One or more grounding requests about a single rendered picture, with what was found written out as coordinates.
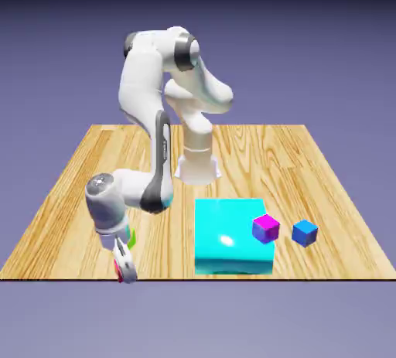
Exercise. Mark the large cyan box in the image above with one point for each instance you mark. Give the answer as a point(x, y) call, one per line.
point(227, 234)

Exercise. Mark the small magenta cube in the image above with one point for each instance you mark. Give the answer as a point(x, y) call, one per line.
point(266, 228)

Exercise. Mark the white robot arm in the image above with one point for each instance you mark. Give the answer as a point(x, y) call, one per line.
point(139, 92)

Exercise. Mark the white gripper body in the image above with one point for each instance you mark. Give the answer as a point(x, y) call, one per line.
point(125, 260)

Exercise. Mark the small red cube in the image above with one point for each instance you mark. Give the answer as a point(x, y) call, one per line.
point(117, 269)

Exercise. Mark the small blue cube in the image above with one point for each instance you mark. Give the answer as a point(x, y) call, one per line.
point(304, 233)

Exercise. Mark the small green cube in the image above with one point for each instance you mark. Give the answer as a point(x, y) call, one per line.
point(132, 239)

